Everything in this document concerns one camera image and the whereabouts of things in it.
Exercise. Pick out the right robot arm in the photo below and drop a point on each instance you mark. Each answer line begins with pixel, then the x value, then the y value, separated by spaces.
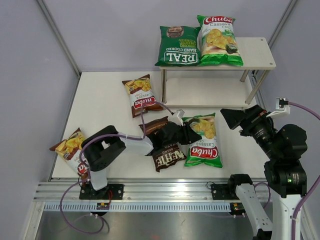
pixel 285 176

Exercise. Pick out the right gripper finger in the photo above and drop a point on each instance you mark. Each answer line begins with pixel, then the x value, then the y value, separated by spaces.
pixel 233 117
pixel 254 110

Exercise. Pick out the brown Chuba bag front-left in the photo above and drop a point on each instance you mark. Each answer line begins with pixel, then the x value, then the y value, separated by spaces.
pixel 69 150

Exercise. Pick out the right black mount plate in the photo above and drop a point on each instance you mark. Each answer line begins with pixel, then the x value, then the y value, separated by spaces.
pixel 220 192

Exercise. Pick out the black mount plate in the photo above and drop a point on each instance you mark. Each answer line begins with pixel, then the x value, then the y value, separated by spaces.
pixel 111 191
pixel 220 192

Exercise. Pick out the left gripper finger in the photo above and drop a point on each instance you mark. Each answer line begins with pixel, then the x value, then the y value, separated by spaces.
pixel 192 121
pixel 192 136

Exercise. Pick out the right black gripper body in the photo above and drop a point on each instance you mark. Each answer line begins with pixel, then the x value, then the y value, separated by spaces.
pixel 260 129

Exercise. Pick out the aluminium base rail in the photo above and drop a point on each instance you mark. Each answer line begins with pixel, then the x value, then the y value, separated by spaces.
pixel 140 190

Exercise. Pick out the green REAL chips bag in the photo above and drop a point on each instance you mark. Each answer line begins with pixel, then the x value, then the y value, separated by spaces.
pixel 178 46

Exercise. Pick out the green Chuba seaweed bag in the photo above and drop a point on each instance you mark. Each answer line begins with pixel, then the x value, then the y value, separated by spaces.
pixel 218 44

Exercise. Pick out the white slotted cable duct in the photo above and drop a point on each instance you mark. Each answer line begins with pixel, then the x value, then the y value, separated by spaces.
pixel 135 207

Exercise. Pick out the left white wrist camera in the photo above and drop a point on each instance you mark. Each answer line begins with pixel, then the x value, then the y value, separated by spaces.
pixel 177 117

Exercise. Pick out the brown Chuba cassava bag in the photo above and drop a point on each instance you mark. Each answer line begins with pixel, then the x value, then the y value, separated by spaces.
pixel 141 96

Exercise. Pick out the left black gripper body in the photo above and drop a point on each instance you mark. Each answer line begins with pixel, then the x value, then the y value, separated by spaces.
pixel 181 136

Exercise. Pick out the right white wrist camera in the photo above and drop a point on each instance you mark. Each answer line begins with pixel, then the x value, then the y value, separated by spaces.
pixel 282 108

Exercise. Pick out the brown Kettle sea salt bag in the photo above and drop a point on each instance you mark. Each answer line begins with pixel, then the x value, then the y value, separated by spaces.
pixel 164 156

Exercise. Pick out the left black mount plate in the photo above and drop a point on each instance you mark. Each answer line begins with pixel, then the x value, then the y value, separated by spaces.
pixel 111 191

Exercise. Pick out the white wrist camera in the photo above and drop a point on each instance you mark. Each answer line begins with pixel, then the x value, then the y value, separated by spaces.
pixel 177 117
pixel 282 108

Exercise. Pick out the white two-tier shelf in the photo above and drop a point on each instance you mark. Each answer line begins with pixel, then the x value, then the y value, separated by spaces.
pixel 219 86

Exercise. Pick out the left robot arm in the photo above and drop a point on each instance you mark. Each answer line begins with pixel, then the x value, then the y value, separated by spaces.
pixel 101 149

